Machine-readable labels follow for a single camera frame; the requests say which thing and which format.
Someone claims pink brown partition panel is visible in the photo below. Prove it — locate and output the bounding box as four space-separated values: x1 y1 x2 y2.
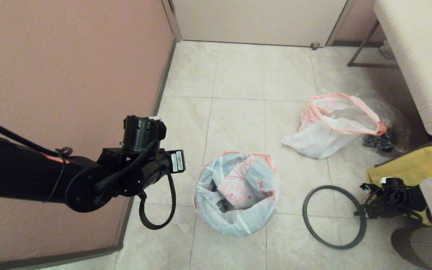
0 0 176 270

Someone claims clear bag with black contents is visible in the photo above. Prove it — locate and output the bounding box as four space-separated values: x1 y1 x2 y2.
360 98 411 156

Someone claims beige partition panel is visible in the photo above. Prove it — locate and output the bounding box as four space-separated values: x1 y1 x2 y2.
171 0 350 48

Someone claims white plastic bag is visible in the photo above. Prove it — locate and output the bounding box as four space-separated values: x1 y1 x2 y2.
193 151 279 237

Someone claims cream ribbed bench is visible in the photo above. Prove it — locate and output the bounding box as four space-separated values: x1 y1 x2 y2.
373 0 432 137

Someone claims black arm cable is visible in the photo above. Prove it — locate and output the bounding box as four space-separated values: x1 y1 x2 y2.
362 184 423 220
0 113 176 230

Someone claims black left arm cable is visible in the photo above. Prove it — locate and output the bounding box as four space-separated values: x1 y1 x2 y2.
0 113 176 230

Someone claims yellow fabric tote bag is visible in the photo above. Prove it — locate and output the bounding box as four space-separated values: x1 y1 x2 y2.
366 141 432 227

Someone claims white red bag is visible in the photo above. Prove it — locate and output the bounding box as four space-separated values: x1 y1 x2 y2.
282 93 388 159

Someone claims dark metal bench frame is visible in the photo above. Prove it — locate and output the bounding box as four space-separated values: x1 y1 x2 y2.
347 21 398 68

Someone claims grey plastic bin ring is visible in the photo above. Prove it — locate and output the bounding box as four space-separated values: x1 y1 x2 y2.
302 185 367 250

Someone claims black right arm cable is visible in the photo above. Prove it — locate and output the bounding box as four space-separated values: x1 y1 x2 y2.
362 184 423 220

